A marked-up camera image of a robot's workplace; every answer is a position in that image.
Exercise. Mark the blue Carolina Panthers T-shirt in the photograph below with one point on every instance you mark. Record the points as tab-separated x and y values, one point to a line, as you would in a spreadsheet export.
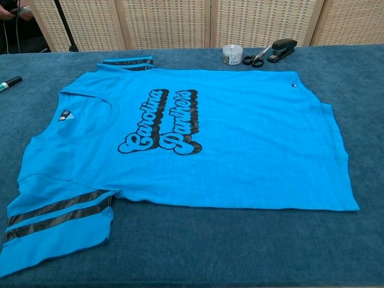
240	135

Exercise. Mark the clear round plastic jar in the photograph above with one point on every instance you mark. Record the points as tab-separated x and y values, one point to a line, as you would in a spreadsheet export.
231	54

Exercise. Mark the wicker folding screen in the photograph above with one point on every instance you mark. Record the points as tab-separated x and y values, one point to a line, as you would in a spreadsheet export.
165	24

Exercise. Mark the black stapler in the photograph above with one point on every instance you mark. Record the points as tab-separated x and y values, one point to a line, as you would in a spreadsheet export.
283	46

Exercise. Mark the black tripod stand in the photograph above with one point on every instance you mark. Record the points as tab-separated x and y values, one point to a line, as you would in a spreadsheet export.
64	21

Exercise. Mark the green marker pen black cap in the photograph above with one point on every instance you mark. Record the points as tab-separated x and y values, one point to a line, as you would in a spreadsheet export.
12	81

